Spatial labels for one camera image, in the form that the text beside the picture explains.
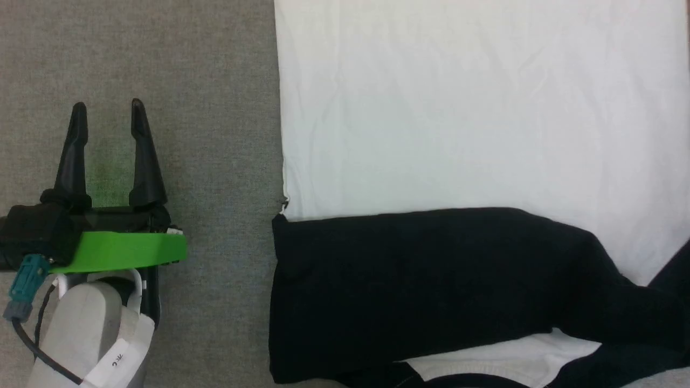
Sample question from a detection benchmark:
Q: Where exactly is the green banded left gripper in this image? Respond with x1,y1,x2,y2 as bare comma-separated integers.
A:
42,98,188,274

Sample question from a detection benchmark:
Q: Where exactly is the white shirt with black sleeves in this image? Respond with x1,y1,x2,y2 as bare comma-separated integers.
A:
268,0,690,388

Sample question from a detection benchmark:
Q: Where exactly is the black cable teal connector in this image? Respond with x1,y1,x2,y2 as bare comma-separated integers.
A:
4,254,82,386

